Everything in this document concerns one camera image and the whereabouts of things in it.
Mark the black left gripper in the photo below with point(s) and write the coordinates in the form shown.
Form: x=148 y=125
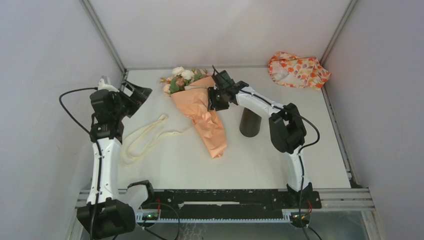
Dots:
x=139 y=96

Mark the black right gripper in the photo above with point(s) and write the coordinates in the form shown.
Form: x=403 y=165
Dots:
x=213 y=102

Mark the orange wrapping paper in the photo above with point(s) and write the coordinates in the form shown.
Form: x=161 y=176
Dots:
x=193 y=103

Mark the dark brown vase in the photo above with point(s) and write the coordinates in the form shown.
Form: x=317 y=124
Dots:
x=250 y=123

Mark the pink white flower bouquet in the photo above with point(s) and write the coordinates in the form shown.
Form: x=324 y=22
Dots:
x=181 y=78

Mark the cream ribbon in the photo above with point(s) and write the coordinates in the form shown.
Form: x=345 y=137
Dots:
x=137 y=144

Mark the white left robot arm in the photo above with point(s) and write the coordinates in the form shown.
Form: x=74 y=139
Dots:
x=107 y=213

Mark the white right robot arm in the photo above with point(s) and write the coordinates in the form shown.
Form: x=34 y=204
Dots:
x=287 y=135

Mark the orange floral cloth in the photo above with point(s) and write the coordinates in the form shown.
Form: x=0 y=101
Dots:
x=293 y=71

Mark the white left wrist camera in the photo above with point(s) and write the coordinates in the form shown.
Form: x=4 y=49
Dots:
x=104 y=83

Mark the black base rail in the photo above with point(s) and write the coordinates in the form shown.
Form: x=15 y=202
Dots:
x=227 y=204

